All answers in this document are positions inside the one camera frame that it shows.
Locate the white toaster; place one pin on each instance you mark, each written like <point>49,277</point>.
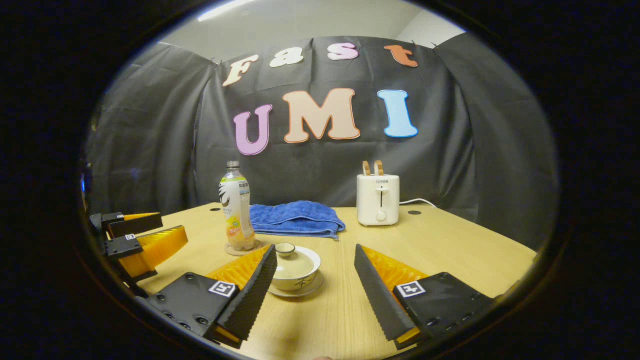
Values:
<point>378,200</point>

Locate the white teacup lid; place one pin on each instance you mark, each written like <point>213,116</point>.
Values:
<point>300,265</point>

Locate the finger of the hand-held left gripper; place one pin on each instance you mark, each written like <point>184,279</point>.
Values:
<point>130,224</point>
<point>155,247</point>

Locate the round brown coaster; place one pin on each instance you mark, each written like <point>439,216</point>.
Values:
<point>257,248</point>

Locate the white ceramic saucer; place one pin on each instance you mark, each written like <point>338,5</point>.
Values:
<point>312,290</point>

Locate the brown toast slice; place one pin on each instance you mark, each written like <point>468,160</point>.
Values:
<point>379,168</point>
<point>366,168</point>

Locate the clear plastic water bottle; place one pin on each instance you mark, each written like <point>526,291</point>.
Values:
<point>237,205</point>

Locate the blue folded towel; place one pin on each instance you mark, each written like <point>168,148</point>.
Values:
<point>295,217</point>

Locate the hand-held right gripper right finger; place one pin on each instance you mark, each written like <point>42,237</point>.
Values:
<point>380,295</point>

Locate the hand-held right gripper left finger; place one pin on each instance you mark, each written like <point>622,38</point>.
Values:
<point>252,300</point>

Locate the black backdrop cloth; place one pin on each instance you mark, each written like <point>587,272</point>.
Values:
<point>475,150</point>

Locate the white ceramic teacup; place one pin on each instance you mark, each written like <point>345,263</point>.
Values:
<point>300,285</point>

